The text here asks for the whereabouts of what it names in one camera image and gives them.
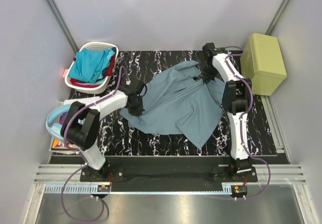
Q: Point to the grey-blue t shirt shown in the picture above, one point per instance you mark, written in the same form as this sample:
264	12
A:
179	102

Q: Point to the left controller board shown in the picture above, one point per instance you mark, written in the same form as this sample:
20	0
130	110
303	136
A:
104	188

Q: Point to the controller board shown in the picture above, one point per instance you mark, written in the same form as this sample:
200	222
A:
240	189
104	188

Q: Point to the purple orange book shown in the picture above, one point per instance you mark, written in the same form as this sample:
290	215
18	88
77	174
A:
58	146

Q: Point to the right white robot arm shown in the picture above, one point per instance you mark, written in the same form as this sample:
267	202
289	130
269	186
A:
236	101

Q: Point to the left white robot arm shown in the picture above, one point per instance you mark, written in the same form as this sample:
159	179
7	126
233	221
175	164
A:
82	122

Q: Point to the teal t shirt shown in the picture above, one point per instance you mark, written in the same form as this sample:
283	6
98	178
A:
91	65

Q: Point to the light blue headphones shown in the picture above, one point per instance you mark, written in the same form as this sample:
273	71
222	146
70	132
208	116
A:
53	127

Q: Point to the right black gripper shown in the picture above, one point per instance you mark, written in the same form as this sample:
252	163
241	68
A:
206	77

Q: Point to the right controller board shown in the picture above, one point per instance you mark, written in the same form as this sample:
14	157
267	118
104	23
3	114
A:
240	189

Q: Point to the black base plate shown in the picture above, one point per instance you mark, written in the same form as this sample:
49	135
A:
167	174

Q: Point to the pink cube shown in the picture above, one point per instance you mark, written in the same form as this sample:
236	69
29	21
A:
65	73

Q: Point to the white laundry basket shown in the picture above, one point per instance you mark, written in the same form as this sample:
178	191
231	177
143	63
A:
93	46

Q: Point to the slotted cable duct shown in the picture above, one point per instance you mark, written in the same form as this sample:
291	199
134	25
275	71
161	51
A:
71	189

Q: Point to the white paper stack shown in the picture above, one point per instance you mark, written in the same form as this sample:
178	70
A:
81	100

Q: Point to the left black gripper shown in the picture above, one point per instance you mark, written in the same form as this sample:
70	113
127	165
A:
137	107

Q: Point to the green box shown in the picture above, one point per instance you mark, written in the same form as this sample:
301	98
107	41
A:
262	62

